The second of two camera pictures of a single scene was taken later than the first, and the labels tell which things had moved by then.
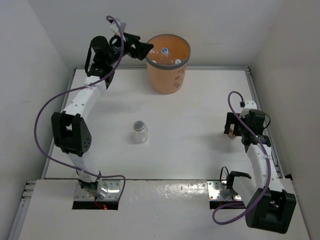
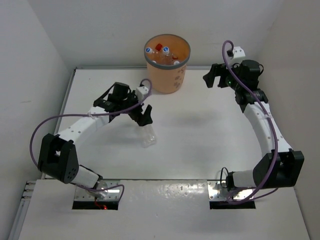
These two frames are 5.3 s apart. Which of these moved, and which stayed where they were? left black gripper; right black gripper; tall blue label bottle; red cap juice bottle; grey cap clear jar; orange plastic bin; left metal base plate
Moved: left black gripper; tall blue label bottle; grey cap clear jar; red cap juice bottle; right black gripper
Stayed: left metal base plate; orange plastic bin
